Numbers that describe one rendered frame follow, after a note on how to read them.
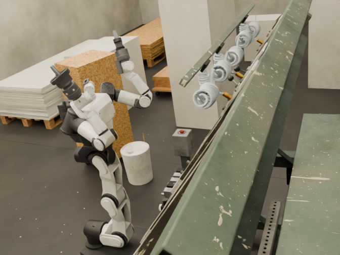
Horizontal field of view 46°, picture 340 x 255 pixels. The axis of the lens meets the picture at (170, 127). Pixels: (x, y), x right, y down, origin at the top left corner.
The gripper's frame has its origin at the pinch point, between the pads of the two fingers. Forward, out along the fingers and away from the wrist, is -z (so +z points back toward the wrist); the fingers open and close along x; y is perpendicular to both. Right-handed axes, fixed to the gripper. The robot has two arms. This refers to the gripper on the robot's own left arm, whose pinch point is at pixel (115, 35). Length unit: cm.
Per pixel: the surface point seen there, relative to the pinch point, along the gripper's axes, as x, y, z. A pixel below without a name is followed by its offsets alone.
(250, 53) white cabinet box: -438, -216, 21
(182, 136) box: -21, -23, 82
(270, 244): 107, -36, 127
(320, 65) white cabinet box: -271, -255, 74
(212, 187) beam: 208, -8, 69
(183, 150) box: -26, -21, 93
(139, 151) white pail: -131, 14, 93
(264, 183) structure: 166, -27, 84
